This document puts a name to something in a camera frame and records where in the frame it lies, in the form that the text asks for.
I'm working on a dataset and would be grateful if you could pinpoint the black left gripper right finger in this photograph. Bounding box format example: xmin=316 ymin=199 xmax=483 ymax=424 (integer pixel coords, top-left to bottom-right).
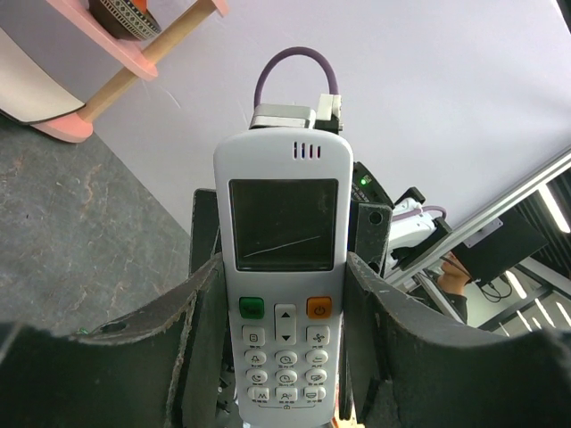
xmin=338 ymin=254 xmax=570 ymax=427

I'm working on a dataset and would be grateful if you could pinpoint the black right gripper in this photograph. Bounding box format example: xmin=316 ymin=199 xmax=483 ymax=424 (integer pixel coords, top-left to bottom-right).
xmin=188 ymin=160 xmax=394 ymax=274

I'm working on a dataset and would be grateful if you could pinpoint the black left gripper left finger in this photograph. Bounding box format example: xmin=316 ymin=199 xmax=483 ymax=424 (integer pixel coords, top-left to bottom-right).
xmin=1 ymin=256 xmax=228 ymax=427

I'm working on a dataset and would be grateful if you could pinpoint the pink three-tier shelf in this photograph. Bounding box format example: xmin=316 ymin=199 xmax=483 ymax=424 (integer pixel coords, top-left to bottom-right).
xmin=29 ymin=1 xmax=229 ymax=144

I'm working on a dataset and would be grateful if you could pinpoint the patterned dark bowl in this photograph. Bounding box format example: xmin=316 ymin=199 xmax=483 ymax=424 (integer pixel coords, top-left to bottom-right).
xmin=87 ymin=0 xmax=161 ymax=41

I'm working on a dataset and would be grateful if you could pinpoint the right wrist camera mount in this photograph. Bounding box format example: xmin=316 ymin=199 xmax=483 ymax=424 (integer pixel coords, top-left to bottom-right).
xmin=249 ymin=94 xmax=343 ymax=135

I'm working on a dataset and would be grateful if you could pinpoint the aluminium frame post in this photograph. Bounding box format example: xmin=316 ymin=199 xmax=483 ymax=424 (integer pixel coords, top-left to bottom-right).
xmin=385 ymin=148 xmax=570 ymax=288

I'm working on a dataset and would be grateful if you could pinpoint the black monitor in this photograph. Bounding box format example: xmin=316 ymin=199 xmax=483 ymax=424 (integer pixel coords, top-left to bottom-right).
xmin=451 ymin=209 xmax=548 ymax=287

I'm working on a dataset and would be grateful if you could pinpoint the person in black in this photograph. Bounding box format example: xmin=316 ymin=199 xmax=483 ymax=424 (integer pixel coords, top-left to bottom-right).
xmin=437 ymin=252 xmax=472 ymax=324

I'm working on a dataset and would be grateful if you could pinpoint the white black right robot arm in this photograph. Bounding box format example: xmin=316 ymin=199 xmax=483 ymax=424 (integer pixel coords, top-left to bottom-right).
xmin=189 ymin=161 xmax=451 ymax=276

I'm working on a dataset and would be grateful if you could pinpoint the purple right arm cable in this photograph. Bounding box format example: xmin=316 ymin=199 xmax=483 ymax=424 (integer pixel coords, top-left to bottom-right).
xmin=253 ymin=46 xmax=449 ymax=220

